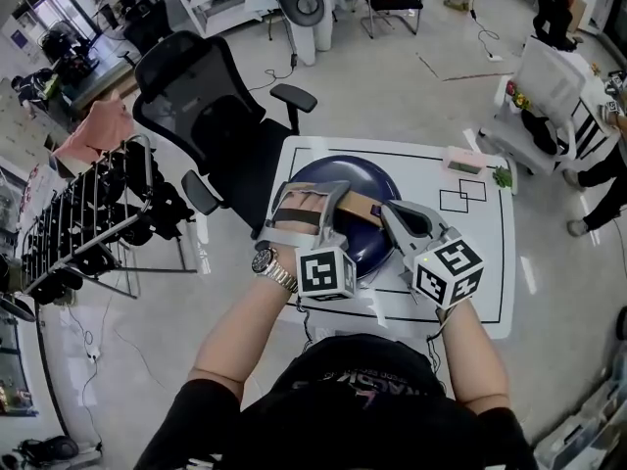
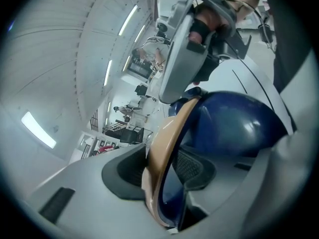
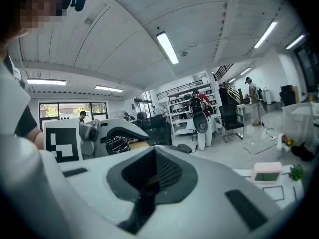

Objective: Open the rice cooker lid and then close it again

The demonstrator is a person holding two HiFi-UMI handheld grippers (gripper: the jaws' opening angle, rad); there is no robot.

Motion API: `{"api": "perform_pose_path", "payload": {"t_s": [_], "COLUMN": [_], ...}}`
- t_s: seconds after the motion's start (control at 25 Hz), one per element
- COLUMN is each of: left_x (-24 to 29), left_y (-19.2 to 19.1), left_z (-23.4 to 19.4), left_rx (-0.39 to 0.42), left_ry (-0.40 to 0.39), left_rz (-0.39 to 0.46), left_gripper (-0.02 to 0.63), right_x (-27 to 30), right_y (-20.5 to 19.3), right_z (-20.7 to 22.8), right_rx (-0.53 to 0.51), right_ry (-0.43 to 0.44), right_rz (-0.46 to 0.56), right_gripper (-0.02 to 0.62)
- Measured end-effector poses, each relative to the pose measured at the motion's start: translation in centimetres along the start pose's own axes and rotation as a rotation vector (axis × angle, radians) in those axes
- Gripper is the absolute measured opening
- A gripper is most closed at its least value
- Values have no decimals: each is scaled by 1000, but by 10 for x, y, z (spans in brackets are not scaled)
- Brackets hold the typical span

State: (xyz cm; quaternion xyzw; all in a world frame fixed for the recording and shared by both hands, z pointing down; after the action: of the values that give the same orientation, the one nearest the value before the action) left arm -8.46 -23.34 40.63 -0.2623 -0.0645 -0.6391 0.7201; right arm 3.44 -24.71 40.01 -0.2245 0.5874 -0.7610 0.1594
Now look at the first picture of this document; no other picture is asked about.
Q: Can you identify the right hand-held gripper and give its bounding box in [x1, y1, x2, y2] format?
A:
[380, 199, 485, 310]

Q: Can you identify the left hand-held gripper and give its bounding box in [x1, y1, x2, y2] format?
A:
[254, 179, 358, 302]

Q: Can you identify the dark blue rice cooker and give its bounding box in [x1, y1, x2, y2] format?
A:
[288, 154, 404, 284]

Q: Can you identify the person's right forearm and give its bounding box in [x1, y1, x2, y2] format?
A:
[435, 295, 511, 413]

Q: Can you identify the person's left forearm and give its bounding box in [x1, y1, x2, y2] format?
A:
[187, 257, 300, 397]

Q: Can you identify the person's left hand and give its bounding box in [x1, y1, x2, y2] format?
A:
[273, 192, 328, 227]

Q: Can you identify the silver wristwatch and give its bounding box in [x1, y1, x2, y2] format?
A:
[251, 246, 299, 294]

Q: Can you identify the green leafy vegetable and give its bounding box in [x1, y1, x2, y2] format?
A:
[491, 164, 515, 189]

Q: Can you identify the pink rectangular box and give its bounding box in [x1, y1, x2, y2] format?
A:
[442, 146, 488, 178]

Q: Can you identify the person's black shirt torso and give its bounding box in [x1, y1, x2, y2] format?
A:
[132, 333, 540, 470]

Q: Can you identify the black mesh office chair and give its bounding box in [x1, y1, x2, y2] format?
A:
[131, 30, 319, 240]

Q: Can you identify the metal drying rack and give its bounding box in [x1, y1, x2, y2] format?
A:
[18, 133, 198, 302]

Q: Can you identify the white pod machine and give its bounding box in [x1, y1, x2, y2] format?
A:
[270, 0, 335, 67]

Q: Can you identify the pink cloth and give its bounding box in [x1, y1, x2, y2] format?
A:
[50, 89, 134, 164]

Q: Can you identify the black bag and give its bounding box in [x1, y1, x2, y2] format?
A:
[18, 435, 80, 465]

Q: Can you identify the standing fan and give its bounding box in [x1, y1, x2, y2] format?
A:
[94, 0, 171, 43]

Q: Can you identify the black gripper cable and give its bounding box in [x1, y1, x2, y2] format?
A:
[295, 295, 315, 357]
[424, 305, 451, 394]

